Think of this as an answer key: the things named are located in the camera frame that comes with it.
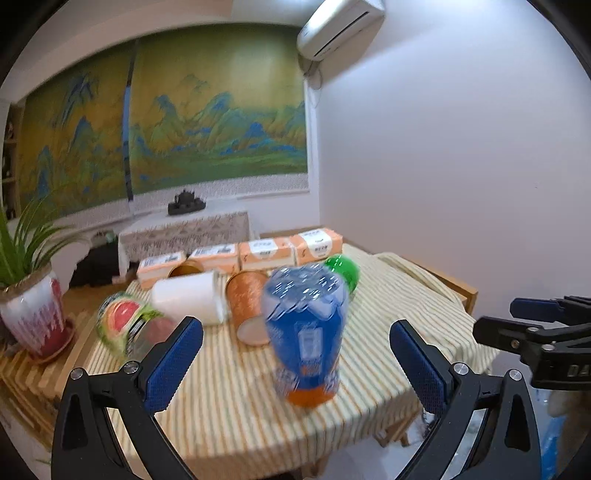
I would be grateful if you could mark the white cup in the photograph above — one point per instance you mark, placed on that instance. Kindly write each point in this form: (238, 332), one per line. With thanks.
(189, 297)

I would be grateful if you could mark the orange white tissue pack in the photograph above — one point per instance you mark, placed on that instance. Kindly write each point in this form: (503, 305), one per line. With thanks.
(214, 258)
(268, 254)
(318, 244)
(159, 270)

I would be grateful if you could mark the striped yellow tablecloth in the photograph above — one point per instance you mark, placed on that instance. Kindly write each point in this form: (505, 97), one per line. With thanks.
(231, 406)

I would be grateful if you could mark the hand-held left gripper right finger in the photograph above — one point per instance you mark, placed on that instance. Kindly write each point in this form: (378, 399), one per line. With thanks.
(418, 362)

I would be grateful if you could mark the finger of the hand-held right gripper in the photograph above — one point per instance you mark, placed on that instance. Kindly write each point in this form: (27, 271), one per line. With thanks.
(531, 307)
(508, 333)

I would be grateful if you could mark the orange paper cup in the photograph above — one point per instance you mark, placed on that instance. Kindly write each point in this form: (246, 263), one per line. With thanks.
(247, 300)

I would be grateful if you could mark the white red ceramic flowerpot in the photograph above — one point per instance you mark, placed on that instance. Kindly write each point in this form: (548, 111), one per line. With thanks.
(34, 318)

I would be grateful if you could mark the green leafy plant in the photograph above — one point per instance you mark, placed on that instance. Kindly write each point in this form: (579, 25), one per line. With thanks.
(21, 244)

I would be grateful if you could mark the landscape wall painting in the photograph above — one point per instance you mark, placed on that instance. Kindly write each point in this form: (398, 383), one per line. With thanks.
(175, 124)

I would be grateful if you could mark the black bag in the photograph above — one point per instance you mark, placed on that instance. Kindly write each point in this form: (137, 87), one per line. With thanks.
(97, 265)

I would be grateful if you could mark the wooden bookshelf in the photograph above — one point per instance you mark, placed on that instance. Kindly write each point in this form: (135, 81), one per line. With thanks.
(10, 152)

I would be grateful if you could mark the blue and orange drink cup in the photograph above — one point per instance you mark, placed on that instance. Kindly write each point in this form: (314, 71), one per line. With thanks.
(307, 332)

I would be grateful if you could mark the white air conditioner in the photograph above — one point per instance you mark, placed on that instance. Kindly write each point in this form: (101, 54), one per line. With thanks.
(339, 25)

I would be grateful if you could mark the wooden table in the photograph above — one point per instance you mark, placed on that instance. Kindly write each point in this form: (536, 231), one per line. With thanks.
(455, 284)

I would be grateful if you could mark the grapefruit print cup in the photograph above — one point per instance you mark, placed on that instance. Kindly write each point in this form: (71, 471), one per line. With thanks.
(124, 323)

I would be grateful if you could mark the patterned cloth covered table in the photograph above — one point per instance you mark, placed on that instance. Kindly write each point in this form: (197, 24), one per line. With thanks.
(184, 235)

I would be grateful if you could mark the gold lined paper cup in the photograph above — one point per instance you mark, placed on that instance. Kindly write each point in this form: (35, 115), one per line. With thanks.
(184, 269)

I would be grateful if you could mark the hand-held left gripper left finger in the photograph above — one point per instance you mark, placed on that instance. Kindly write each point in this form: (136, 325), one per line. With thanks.
(178, 357)

